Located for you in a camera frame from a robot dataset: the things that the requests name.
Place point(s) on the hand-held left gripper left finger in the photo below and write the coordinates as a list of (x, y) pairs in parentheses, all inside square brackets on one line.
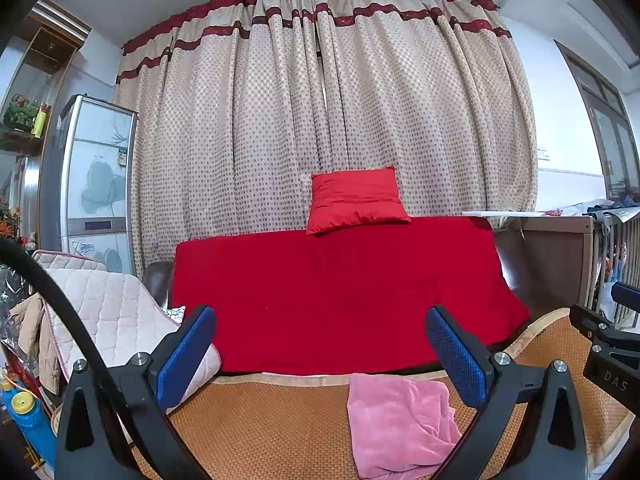
[(185, 360)]

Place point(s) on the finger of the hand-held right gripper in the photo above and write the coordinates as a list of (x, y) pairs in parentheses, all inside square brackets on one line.
[(607, 332), (627, 296)]

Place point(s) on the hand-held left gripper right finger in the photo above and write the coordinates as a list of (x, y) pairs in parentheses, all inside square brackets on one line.
[(457, 355)]

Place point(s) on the pink garment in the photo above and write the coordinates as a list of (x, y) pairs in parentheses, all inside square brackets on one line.
[(395, 420)]

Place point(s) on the wooden crib railing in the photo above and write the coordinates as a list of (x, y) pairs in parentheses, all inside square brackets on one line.
[(600, 260)]

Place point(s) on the small patterned cloth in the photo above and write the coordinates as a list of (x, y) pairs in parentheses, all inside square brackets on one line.
[(176, 315)]

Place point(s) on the white quilted cushion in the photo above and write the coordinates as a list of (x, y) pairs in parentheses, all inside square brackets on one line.
[(110, 305)]

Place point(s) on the woven bamboo mat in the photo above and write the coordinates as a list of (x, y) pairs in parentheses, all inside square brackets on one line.
[(280, 420)]

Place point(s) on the red blanket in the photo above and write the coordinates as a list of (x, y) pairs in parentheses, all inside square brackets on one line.
[(325, 290)]

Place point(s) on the beige jacket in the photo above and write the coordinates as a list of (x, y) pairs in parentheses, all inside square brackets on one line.
[(30, 325)]

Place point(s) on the brown framed window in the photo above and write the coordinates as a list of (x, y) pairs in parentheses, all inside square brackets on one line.
[(607, 135)]

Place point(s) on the blue plastic container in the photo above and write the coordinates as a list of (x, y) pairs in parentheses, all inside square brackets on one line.
[(25, 425)]

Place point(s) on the red pillow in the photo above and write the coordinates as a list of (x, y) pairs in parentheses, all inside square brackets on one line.
[(357, 200)]

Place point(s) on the floral floor-standing air conditioner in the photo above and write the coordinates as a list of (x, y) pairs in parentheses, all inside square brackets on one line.
[(95, 185)]

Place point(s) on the dotted beige curtain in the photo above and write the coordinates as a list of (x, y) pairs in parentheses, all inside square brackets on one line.
[(250, 135)]

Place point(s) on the yellow bottle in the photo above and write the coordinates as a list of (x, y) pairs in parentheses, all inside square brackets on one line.
[(40, 121)]

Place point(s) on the green plant ornament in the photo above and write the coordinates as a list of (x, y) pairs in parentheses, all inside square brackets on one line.
[(21, 110)]

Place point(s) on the wooden display cabinet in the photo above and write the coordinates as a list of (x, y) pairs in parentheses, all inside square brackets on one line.
[(50, 47)]

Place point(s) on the white wall socket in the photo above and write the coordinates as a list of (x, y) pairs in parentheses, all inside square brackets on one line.
[(543, 152)]

